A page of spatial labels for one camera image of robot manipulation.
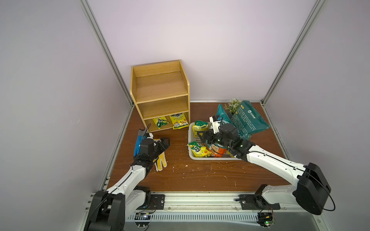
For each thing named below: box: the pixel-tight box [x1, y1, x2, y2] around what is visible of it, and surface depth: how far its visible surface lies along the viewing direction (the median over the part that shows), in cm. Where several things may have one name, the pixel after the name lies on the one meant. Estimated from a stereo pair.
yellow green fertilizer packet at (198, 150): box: [185, 141, 212, 158], surface depth 83 cm
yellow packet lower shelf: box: [169, 112, 189, 130], surface depth 105 cm
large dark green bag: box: [216, 100, 270, 140], surface depth 79 cm
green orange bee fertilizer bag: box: [206, 142, 234, 158], surface depth 85 cm
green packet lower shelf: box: [152, 115, 170, 129], surface depth 105 cm
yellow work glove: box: [152, 151, 168, 172], surface depth 88 cm
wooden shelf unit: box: [130, 59, 191, 133], surface depth 92 cm
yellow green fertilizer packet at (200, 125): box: [192, 120, 210, 138], surface depth 93 cm
